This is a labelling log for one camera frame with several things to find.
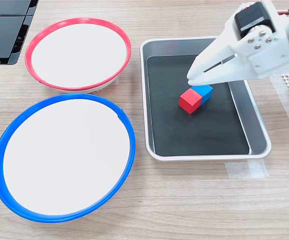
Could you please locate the black electronic device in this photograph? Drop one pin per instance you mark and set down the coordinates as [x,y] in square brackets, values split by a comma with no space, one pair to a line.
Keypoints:
[2,37]
[7,6]

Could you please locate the small red cube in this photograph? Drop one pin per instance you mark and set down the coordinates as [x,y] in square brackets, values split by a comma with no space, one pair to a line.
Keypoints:
[189,101]

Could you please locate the clear tape strip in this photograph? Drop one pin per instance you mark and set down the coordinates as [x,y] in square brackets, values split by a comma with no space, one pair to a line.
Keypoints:
[284,100]
[247,169]

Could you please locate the steel tray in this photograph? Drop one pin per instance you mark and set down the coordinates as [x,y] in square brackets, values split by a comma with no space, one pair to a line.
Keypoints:
[257,126]

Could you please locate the black tray mat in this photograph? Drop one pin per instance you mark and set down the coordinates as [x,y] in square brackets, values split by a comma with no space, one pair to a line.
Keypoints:
[197,135]

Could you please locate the small blue cube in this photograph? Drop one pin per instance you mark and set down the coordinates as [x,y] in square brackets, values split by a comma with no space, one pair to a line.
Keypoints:
[205,91]

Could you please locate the red-rimmed white plate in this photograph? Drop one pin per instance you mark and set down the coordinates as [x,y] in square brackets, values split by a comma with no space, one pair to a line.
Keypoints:
[79,52]

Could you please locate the blue-rimmed white plate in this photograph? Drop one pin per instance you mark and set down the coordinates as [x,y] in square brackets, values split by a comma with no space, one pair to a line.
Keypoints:
[64,160]

